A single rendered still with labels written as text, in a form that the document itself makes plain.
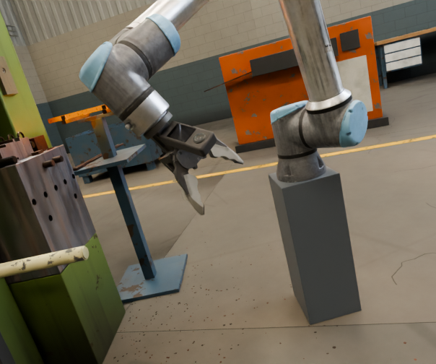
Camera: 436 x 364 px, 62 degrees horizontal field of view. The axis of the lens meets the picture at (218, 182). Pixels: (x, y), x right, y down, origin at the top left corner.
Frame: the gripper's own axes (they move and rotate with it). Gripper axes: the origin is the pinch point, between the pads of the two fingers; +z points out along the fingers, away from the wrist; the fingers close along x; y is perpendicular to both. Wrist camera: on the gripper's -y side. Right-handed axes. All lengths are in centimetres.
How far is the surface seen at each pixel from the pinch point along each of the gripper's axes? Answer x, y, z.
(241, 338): 15, 65, 70
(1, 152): 18, 84, -47
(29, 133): 0, 127, -51
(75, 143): -83, 489, -48
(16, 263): 42, 64, -17
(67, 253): 31, 54, -8
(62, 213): 21, 97, -15
